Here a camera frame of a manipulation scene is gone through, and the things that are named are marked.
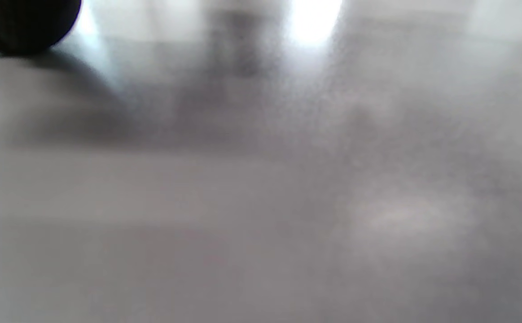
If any person's right hand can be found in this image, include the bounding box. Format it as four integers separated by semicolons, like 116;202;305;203
0;0;82;57

